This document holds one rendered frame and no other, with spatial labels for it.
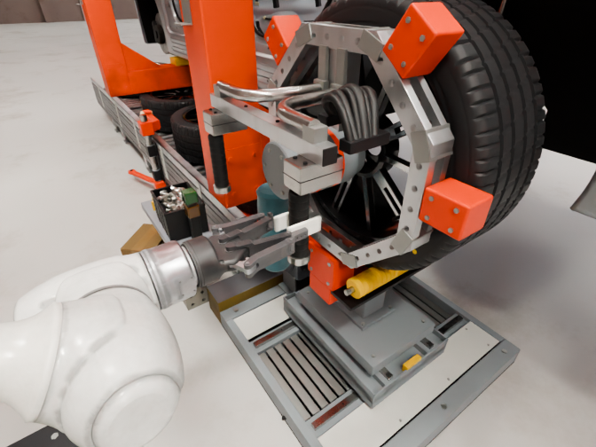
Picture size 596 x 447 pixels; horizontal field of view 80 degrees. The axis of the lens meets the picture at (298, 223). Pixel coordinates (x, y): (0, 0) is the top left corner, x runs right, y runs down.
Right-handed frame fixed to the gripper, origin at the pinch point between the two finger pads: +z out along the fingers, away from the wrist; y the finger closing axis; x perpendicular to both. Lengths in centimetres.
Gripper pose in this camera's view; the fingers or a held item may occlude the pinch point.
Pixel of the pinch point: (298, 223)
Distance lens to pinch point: 63.4
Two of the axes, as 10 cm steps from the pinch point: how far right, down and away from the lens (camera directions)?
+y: 5.8, 4.5, -6.8
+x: 0.0, -8.3, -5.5
